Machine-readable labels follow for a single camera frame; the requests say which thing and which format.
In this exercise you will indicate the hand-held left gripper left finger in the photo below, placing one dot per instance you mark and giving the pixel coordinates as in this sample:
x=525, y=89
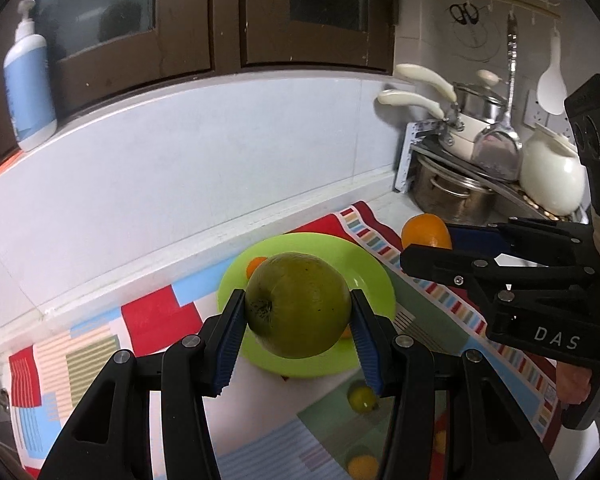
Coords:
x=230, y=340

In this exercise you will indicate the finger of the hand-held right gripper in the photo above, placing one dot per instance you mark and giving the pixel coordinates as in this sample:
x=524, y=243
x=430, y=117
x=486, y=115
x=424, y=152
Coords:
x=480, y=240
x=440, y=262

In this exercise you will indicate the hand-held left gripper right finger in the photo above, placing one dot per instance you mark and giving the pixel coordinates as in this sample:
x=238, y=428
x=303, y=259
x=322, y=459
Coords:
x=365, y=345

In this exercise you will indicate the orange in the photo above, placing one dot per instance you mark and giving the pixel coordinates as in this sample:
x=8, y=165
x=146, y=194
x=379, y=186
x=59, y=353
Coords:
x=425, y=230

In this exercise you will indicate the small green lime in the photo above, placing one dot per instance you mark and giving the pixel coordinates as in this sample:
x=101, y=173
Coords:
x=362, y=399

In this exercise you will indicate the green plate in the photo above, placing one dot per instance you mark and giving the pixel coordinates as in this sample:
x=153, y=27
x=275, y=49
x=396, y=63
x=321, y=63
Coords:
x=370, y=265

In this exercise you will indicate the large green apple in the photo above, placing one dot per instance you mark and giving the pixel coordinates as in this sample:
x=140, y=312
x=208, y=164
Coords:
x=300, y=305

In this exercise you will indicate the small tangerine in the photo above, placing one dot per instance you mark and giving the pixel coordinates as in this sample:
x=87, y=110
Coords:
x=362, y=465
x=346, y=332
x=255, y=266

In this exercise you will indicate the person's right hand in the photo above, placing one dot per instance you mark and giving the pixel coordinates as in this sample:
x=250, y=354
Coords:
x=572, y=385

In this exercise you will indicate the large steel stockpot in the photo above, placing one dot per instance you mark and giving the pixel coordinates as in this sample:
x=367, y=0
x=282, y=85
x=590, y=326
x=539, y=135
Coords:
x=450, y=195

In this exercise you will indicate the wooden bead trivet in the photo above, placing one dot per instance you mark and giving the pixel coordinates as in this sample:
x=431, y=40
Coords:
x=535, y=206

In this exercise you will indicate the colourful patchwork mat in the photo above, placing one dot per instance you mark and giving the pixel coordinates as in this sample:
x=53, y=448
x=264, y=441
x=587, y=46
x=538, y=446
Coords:
x=150, y=315

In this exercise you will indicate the steel skimmer ladle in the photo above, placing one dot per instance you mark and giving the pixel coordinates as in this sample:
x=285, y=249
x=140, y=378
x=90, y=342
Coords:
x=497, y=155

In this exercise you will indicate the white ceramic pot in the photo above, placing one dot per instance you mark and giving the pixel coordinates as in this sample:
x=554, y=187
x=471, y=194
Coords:
x=550, y=170

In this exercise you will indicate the metal kitchen rack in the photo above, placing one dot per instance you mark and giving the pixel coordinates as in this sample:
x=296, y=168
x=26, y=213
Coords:
x=415, y=132

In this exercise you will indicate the white rice paddle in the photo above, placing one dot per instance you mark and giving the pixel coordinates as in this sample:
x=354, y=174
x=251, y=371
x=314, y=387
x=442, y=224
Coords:
x=552, y=90

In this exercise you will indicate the black scissors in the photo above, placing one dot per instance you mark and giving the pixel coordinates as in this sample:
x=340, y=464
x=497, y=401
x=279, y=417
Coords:
x=464, y=14

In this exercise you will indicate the flat orange object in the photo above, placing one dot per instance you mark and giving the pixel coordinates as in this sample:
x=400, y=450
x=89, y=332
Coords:
x=2, y=165

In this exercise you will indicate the dark brown window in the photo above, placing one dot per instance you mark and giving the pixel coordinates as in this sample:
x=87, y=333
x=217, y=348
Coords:
x=265, y=10
x=130, y=55

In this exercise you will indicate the white pump bottle blue label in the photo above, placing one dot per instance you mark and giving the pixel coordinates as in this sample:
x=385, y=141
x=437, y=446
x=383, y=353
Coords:
x=27, y=85

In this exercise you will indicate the white wall socket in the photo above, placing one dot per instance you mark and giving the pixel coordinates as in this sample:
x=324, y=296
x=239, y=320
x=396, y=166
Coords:
x=532, y=110

